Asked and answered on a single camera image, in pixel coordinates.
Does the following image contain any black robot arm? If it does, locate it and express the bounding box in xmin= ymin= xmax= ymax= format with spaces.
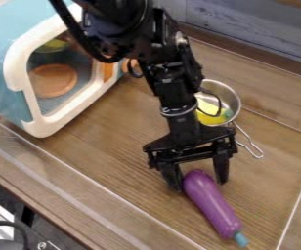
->
xmin=74 ymin=0 xmax=238 ymax=190

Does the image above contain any yellow toy banana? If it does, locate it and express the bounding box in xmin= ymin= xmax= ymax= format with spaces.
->
xmin=196 ymin=99 xmax=233 ymax=126

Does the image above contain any purple toy eggplant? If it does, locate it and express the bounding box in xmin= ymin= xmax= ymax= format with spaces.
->
xmin=183 ymin=169 xmax=249 ymax=248

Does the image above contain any black cable bottom left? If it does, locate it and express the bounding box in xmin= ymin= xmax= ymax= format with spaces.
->
xmin=0 ymin=221 xmax=31 ymax=250

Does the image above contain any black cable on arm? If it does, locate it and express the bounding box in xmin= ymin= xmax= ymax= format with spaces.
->
xmin=47 ymin=0 xmax=128 ymax=64

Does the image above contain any orange microwave turntable plate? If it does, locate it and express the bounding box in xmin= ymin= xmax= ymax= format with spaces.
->
xmin=30 ymin=63 xmax=78 ymax=98

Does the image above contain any silver pot with wire handle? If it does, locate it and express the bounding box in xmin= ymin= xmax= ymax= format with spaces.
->
xmin=195 ymin=79 xmax=265 ymax=159

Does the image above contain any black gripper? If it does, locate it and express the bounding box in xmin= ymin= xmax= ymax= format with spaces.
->
xmin=143 ymin=107 xmax=238 ymax=191

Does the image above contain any blue toy microwave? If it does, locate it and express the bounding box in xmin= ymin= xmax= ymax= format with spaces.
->
xmin=0 ymin=0 xmax=130 ymax=138

